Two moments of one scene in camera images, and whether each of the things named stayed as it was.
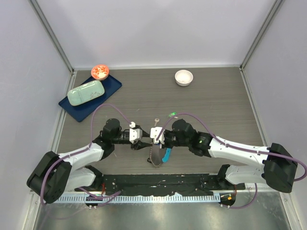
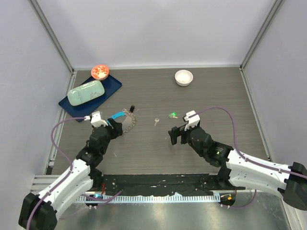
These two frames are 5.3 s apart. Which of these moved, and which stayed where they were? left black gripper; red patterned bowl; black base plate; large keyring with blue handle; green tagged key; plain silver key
Moved: left black gripper; large keyring with blue handle
Stayed: black base plate; red patterned bowl; plain silver key; green tagged key
